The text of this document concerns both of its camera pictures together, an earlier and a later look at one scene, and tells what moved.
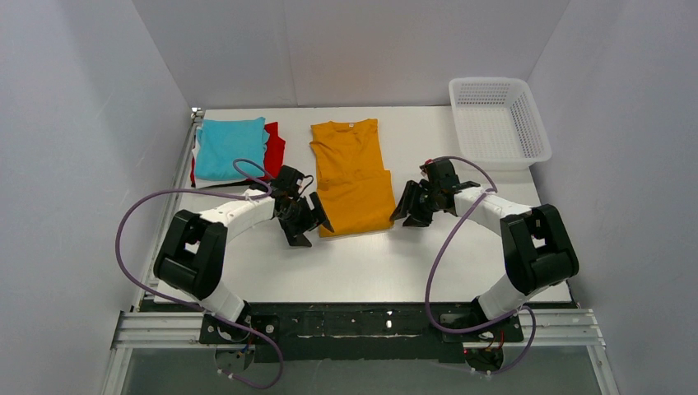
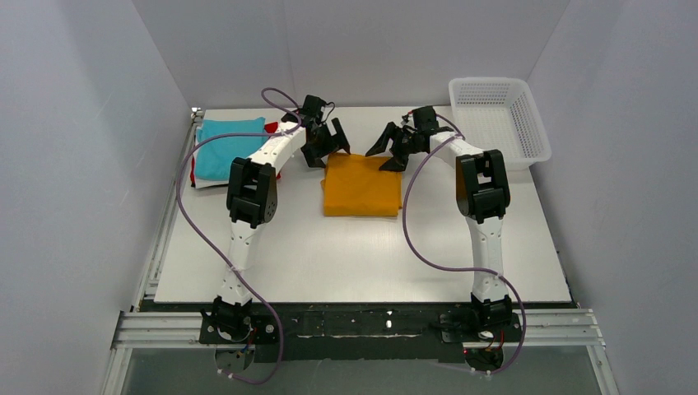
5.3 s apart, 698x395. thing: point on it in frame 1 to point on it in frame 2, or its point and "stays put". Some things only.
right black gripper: (418, 201) to (401, 141)
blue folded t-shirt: (220, 141) stays put
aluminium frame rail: (135, 328) stays put
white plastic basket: (499, 123) stays put
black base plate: (358, 331) stays put
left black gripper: (301, 217) to (318, 138)
